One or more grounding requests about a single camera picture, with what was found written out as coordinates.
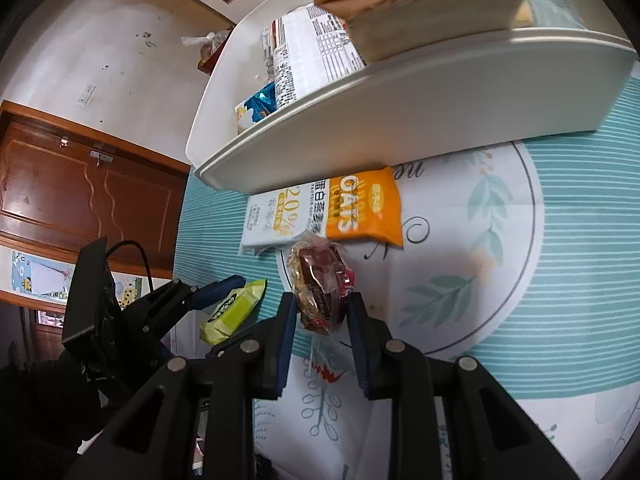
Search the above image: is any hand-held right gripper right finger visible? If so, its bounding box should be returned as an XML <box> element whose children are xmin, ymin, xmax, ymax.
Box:
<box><xmin>346</xmin><ymin>294</ymin><xmax>583</xmax><ymax>480</ymax></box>

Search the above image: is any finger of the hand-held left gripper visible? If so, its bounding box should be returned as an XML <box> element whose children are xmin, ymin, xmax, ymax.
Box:
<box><xmin>142</xmin><ymin>305</ymin><xmax>207</xmax><ymax>357</ymax></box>
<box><xmin>150</xmin><ymin>275</ymin><xmax>246</xmax><ymax>313</ymax></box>

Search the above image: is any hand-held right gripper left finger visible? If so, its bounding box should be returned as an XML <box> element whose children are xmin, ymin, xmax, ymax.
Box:
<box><xmin>65</xmin><ymin>291</ymin><xmax>301</xmax><ymax>480</ymax></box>

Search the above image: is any yellow-green snack packet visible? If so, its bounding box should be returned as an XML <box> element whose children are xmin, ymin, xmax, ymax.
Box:
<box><xmin>199</xmin><ymin>279</ymin><xmax>269</xmax><ymax>346</ymax></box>

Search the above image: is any brown cake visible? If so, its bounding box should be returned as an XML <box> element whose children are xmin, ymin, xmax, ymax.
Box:
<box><xmin>286</xmin><ymin>239</ymin><xmax>362</xmax><ymax>402</ymax></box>

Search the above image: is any white plastic storage box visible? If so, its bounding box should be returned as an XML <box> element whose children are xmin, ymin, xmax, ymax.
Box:
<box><xmin>185</xmin><ymin>0</ymin><xmax>639</xmax><ymax>197</ymax></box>

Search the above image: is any brown wooden door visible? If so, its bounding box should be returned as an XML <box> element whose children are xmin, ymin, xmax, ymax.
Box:
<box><xmin>0</xmin><ymin>100</ymin><xmax>192</xmax><ymax>282</ymax></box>

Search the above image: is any orange and white oat packet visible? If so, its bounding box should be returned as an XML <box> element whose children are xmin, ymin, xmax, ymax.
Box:
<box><xmin>239</xmin><ymin>166</ymin><xmax>406</xmax><ymax>257</ymax></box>

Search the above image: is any blue and white snack packet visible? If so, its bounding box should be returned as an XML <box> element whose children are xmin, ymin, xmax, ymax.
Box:
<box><xmin>234</xmin><ymin>81</ymin><xmax>279</xmax><ymax>134</ymax></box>

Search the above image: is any plastic bag with red package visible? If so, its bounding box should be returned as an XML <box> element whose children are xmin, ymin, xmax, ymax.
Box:
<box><xmin>180</xmin><ymin>29</ymin><xmax>234</xmax><ymax>77</ymax></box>

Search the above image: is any white packet with printed table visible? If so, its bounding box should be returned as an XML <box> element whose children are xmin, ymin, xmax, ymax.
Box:
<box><xmin>261</xmin><ymin>3</ymin><xmax>369</xmax><ymax>112</ymax></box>

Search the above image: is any layered cake slice packet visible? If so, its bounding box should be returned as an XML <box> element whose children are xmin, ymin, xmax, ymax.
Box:
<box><xmin>313</xmin><ymin>0</ymin><xmax>540</xmax><ymax>62</ymax></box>

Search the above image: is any colourful wall poster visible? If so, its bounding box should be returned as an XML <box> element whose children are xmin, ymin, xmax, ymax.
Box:
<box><xmin>11</xmin><ymin>248</ymin><xmax>149</xmax><ymax>312</ymax></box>

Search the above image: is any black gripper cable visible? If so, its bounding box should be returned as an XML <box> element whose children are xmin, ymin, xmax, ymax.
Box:
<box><xmin>107</xmin><ymin>240</ymin><xmax>154</xmax><ymax>294</ymax></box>

